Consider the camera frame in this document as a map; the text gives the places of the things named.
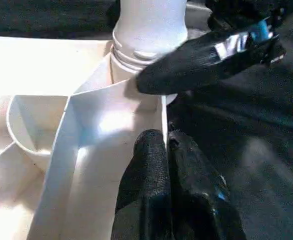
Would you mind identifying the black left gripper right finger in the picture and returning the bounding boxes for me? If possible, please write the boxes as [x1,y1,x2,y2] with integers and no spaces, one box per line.
[166,129,247,240]

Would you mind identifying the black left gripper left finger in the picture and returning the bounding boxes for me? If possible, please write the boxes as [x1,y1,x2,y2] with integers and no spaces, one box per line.
[110,129,173,240]

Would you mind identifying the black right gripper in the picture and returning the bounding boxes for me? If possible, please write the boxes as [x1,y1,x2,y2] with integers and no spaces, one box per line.
[135,0,288,96]

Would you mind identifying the white plastic table leg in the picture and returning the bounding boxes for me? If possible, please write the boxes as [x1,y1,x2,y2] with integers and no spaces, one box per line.
[109,0,189,85]

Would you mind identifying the white plastic table top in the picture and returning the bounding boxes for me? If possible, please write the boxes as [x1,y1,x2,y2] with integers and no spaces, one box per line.
[0,35,180,240]

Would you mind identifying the black plastic mat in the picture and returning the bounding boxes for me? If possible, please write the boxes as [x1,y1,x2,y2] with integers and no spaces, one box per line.
[0,0,293,240]

